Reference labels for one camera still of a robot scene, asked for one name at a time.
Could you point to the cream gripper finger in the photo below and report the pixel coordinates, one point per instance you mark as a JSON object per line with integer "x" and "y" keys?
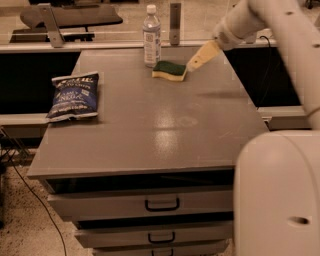
{"x": 204, "y": 54}

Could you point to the green and yellow sponge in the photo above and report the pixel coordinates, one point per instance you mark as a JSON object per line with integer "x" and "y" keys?
{"x": 169, "y": 71}

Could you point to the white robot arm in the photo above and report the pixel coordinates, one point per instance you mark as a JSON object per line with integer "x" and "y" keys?
{"x": 276, "y": 193}

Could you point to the clear plastic water bottle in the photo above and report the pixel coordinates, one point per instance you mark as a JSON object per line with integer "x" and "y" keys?
{"x": 151, "y": 37}

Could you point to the grey drawer cabinet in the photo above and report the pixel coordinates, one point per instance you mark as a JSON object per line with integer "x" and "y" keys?
{"x": 150, "y": 134}

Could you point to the blue chip bag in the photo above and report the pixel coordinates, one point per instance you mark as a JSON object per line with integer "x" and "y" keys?
{"x": 75, "y": 96}

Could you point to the middle grey drawer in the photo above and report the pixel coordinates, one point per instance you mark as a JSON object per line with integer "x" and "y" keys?
{"x": 155, "y": 234}

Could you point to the grey drawer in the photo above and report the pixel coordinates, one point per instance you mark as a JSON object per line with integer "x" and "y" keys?
{"x": 155, "y": 234}
{"x": 200, "y": 249}
{"x": 106, "y": 205}

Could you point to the bottom grey drawer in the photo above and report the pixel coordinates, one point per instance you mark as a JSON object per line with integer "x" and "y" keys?
{"x": 200, "y": 249}

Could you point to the top grey drawer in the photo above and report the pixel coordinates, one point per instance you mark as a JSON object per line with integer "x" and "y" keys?
{"x": 106, "y": 205}

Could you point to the middle metal bracket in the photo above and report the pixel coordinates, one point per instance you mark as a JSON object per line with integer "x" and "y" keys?
{"x": 174, "y": 26}

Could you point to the metal bracket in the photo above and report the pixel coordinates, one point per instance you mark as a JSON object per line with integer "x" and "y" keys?
{"x": 174, "y": 26}
{"x": 54, "y": 35}

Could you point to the left metal bracket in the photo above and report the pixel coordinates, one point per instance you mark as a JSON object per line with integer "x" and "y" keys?
{"x": 54, "y": 35}

